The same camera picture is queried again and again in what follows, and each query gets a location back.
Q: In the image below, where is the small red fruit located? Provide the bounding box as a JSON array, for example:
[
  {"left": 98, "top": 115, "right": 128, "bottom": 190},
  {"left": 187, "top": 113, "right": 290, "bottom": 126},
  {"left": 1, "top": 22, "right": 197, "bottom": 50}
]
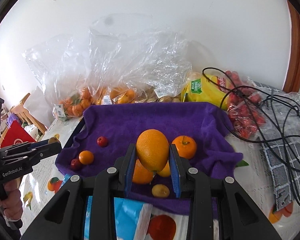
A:
[
  {"left": 70, "top": 159, "right": 83, "bottom": 171},
  {"left": 96, "top": 136, "right": 109, "bottom": 147}
]

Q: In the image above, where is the small yellow-green fruit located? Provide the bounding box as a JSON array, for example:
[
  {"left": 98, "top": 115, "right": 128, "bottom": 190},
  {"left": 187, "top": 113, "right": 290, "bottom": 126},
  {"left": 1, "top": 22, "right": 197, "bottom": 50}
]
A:
[{"left": 152, "top": 184, "right": 170, "bottom": 198}]

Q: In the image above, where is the small round orange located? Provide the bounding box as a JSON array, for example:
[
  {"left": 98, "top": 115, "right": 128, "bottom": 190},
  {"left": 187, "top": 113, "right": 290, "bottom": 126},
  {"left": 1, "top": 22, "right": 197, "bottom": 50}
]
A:
[{"left": 132, "top": 159, "right": 154, "bottom": 185}]

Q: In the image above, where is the large stemmed mandarin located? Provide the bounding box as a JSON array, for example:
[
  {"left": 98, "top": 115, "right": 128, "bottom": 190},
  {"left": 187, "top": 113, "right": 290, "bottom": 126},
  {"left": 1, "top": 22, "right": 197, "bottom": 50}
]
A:
[{"left": 172, "top": 135, "right": 197, "bottom": 160}]

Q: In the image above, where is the oval orange kumquat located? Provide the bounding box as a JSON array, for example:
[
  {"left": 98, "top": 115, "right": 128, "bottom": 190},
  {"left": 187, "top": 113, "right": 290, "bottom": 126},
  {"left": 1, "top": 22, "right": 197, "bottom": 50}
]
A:
[{"left": 136, "top": 129, "right": 169, "bottom": 173}]

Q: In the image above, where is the bag of red fruits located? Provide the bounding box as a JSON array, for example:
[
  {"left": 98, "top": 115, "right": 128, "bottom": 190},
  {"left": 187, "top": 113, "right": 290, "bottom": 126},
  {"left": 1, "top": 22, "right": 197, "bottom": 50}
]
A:
[{"left": 217, "top": 70, "right": 266, "bottom": 139}]

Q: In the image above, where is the person's left hand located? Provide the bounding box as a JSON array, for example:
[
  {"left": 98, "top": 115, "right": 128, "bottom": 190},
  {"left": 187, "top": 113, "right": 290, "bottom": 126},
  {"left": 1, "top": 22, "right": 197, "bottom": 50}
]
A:
[{"left": 0, "top": 178, "right": 23, "bottom": 220}]

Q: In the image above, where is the red paper bag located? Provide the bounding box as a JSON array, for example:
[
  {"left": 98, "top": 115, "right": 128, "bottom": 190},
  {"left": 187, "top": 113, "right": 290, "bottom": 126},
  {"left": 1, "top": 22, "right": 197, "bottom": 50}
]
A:
[{"left": 0, "top": 121, "right": 36, "bottom": 148}]

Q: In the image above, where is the wooden chair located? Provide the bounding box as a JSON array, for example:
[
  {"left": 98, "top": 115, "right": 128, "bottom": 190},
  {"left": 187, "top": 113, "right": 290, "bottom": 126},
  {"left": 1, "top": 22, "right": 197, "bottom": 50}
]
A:
[{"left": 0, "top": 93, "right": 47, "bottom": 143}]

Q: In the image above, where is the fruit print tablecloth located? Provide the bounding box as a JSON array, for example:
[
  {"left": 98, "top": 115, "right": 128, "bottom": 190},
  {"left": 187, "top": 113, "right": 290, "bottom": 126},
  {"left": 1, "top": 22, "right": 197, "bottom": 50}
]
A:
[{"left": 20, "top": 118, "right": 300, "bottom": 239}]

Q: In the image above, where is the white plastic bag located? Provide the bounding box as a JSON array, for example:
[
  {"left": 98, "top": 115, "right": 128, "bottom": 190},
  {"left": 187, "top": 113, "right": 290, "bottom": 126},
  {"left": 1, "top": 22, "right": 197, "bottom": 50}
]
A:
[{"left": 24, "top": 86, "right": 55, "bottom": 128}]

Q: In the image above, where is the purple towel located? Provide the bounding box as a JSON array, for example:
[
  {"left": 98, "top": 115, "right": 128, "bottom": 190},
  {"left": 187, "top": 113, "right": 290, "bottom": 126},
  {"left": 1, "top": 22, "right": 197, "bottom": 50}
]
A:
[{"left": 54, "top": 101, "right": 244, "bottom": 215}]

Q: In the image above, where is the blue tissue pack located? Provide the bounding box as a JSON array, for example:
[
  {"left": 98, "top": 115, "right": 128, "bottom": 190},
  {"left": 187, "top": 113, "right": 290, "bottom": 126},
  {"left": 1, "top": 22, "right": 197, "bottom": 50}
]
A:
[{"left": 61, "top": 174, "right": 153, "bottom": 240}]

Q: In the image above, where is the grey checked packaged cloth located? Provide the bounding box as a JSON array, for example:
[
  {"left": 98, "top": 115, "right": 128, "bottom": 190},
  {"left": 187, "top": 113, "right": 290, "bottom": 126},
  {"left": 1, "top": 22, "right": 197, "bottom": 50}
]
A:
[{"left": 253, "top": 82, "right": 300, "bottom": 211}]

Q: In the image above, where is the bag of mandarins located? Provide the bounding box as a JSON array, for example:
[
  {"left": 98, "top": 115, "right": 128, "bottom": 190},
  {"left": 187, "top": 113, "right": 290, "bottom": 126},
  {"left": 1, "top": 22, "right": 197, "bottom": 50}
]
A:
[{"left": 25, "top": 34, "right": 109, "bottom": 119}]

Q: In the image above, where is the bag of oranges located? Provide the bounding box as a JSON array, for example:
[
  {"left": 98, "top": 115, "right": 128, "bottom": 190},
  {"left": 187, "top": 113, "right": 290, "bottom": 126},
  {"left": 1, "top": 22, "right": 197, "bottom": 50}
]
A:
[{"left": 89, "top": 14, "right": 192, "bottom": 97}]

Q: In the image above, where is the yellow snack bag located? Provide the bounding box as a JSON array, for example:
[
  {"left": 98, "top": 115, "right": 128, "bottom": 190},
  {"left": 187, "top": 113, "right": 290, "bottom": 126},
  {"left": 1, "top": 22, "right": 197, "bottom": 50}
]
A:
[{"left": 180, "top": 72, "right": 230, "bottom": 107}]

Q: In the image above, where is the black cable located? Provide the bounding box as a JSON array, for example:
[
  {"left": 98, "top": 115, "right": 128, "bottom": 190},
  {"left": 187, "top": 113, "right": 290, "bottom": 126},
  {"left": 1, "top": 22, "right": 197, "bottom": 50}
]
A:
[{"left": 201, "top": 67, "right": 300, "bottom": 210}]

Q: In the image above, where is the brown door frame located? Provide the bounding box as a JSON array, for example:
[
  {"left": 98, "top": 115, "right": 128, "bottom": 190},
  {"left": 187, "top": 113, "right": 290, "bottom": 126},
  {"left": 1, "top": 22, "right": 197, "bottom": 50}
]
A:
[{"left": 283, "top": 1, "right": 300, "bottom": 93}]

